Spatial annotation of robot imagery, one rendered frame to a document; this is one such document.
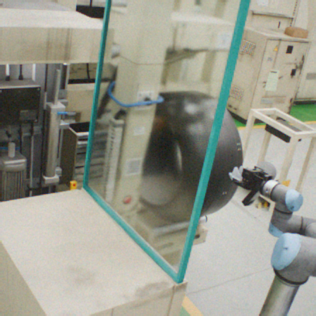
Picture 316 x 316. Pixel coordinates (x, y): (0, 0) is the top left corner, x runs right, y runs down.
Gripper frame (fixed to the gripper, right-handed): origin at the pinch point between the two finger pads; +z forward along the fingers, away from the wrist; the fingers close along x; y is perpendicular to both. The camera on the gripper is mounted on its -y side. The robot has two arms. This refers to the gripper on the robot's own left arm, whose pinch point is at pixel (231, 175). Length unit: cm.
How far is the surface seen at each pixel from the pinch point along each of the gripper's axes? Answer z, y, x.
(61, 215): -8, 2, 82
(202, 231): 17.0, -35.8, -4.5
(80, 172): 65, -17, 37
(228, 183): 1.4, -3.9, -0.5
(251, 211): 126, -109, -174
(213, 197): 2.6, -9.7, 6.4
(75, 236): -19, 1, 83
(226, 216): 130, -108, -145
